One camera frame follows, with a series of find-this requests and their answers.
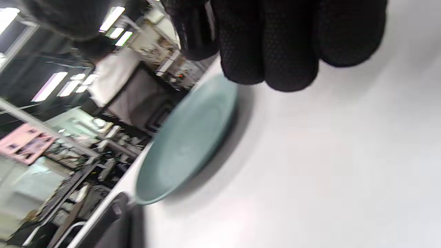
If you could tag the person's right hand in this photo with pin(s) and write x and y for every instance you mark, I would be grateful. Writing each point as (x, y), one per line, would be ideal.
(286, 41)

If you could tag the teal round plate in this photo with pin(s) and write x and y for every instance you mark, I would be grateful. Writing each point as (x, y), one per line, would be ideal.
(186, 144)

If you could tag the black baking tray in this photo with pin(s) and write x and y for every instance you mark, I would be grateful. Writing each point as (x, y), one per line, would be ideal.
(117, 227)

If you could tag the black mesh office chair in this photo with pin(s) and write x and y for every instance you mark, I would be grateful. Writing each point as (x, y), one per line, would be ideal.
(141, 100)

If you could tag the monitor with pink screen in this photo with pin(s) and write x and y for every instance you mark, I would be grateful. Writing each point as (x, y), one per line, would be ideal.
(24, 143)

